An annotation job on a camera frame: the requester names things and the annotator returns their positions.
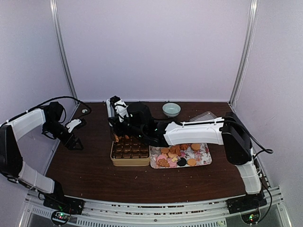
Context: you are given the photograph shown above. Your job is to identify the aluminium corner post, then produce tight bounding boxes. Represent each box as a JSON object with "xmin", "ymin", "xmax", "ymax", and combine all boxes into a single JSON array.
[
  {"xmin": 229, "ymin": 0, "xmax": 259, "ymax": 110},
  {"xmin": 49, "ymin": 0, "xmax": 78, "ymax": 98}
]

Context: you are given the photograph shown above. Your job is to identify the black sandwich cookie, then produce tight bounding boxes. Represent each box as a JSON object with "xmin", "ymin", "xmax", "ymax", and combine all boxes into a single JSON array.
[{"xmin": 177, "ymin": 158, "xmax": 187, "ymax": 167}]

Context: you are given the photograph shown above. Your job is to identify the metal serving tongs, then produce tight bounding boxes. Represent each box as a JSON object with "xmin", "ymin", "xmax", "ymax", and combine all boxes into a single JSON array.
[{"xmin": 113, "ymin": 133, "xmax": 120, "ymax": 142}]

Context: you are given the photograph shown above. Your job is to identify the floral cookie tray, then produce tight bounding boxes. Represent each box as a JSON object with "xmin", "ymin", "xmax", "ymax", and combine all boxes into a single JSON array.
[{"xmin": 149, "ymin": 143, "xmax": 212, "ymax": 169}]

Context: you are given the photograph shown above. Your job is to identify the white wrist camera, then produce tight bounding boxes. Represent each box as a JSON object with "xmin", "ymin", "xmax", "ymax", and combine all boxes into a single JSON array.
[
  {"xmin": 106, "ymin": 96, "xmax": 129, "ymax": 122},
  {"xmin": 65, "ymin": 119, "xmax": 87, "ymax": 133}
]

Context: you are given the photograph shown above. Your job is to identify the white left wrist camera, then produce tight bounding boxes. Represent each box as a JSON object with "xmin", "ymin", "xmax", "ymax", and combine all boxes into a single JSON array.
[{"xmin": 65, "ymin": 119, "xmax": 87, "ymax": 133}]

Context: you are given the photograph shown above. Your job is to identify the light blue striped bowl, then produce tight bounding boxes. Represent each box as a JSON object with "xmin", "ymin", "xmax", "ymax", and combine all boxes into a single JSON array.
[{"xmin": 162, "ymin": 102, "xmax": 181, "ymax": 118}]

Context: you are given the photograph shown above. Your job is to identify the gold cookie tin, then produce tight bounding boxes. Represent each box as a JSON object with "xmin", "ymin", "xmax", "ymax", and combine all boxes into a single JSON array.
[{"xmin": 110, "ymin": 137, "xmax": 151, "ymax": 167}]

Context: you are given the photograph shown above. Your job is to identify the aluminium corner post left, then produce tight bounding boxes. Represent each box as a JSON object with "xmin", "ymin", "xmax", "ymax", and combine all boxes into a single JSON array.
[{"xmin": 49, "ymin": 0, "xmax": 78, "ymax": 98}]

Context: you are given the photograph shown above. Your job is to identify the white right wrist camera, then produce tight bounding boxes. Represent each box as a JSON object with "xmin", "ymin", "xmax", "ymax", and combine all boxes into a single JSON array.
[{"xmin": 106, "ymin": 96, "xmax": 129, "ymax": 122}]

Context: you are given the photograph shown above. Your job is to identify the aluminium corner post right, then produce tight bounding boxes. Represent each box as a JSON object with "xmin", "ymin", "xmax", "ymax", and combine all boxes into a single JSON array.
[{"xmin": 229, "ymin": 0, "xmax": 259, "ymax": 110}]

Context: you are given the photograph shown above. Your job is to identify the pink round cookie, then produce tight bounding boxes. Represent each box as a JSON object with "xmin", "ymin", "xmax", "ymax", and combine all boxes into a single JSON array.
[{"xmin": 157, "ymin": 154, "xmax": 167, "ymax": 163}]

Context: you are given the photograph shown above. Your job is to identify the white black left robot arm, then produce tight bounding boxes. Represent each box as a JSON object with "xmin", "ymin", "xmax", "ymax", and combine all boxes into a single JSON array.
[{"xmin": 0, "ymin": 96, "xmax": 92, "ymax": 210}]

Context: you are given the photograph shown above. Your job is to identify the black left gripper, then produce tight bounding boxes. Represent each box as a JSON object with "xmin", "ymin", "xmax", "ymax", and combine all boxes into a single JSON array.
[{"xmin": 43, "ymin": 120, "xmax": 83, "ymax": 150}]

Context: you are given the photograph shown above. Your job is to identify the aluminium front rail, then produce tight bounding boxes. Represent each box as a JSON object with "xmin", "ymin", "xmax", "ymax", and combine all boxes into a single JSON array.
[{"xmin": 17, "ymin": 187, "xmax": 295, "ymax": 227}]

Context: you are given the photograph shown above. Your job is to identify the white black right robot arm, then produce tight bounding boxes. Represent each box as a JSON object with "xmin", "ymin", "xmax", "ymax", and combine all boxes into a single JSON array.
[{"xmin": 106, "ymin": 96, "xmax": 267, "ymax": 213}]

